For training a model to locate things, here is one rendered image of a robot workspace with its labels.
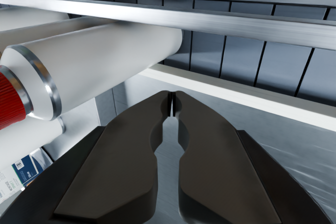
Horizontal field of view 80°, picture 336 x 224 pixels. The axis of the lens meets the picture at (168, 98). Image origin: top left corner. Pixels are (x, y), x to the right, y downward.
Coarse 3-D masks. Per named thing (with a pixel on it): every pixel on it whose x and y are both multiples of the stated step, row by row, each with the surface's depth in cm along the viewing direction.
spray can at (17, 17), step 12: (0, 12) 26; (12, 12) 27; (24, 12) 28; (36, 12) 29; (48, 12) 30; (60, 12) 31; (0, 24) 25; (12, 24) 26; (24, 24) 27; (36, 24) 28
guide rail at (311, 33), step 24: (0, 0) 26; (24, 0) 23; (48, 0) 21; (72, 0) 19; (96, 0) 19; (168, 24) 14; (192, 24) 13; (216, 24) 13; (240, 24) 12; (264, 24) 11; (288, 24) 11; (312, 24) 10
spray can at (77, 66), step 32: (96, 32) 15; (128, 32) 17; (160, 32) 20; (0, 64) 12; (32, 64) 11; (64, 64) 12; (96, 64) 14; (128, 64) 16; (0, 96) 10; (32, 96) 11; (64, 96) 12; (0, 128) 11
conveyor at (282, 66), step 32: (128, 0) 25; (160, 0) 23; (192, 0) 21; (192, 32) 23; (192, 64) 24; (224, 64) 22; (256, 64) 20; (288, 64) 19; (320, 64) 17; (320, 96) 18
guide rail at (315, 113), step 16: (160, 64) 25; (176, 80) 22; (192, 80) 21; (208, 80) 21; (224, 80) 21; (224, 96) 20; (240, 96) 19; (256, 96) 18; (272, 96) 18; (288, 96) 18; (272, 112) 18; (288, 112) 17; (304, 112) 16; (320, 112) 16
